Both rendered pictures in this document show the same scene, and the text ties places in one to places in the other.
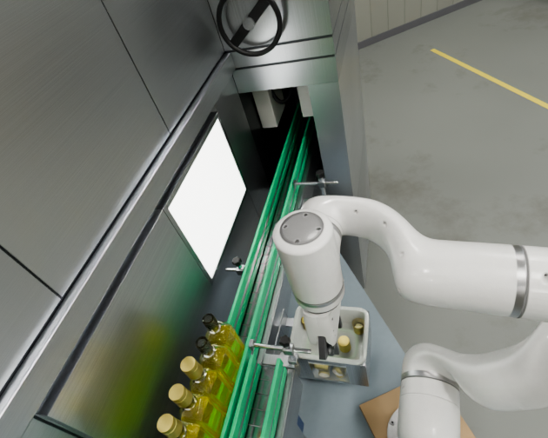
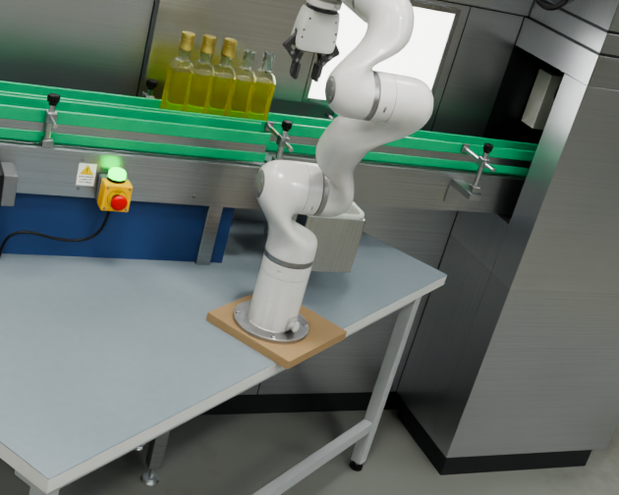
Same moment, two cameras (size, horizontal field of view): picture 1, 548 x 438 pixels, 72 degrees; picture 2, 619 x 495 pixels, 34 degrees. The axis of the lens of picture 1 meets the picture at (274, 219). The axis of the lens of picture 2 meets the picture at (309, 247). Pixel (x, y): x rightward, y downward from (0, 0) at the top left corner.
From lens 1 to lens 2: 2.10 m
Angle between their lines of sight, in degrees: 35
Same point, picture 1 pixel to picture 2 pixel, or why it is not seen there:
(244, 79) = (528, 32)
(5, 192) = not seen: outside the picture
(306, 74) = (570, 59)
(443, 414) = (295, 169)
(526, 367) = not seen: hidden behind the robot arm
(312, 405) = (244, 266)
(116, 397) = (186, 16)
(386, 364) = (328, 310)
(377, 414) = not seen: hidden behind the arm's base
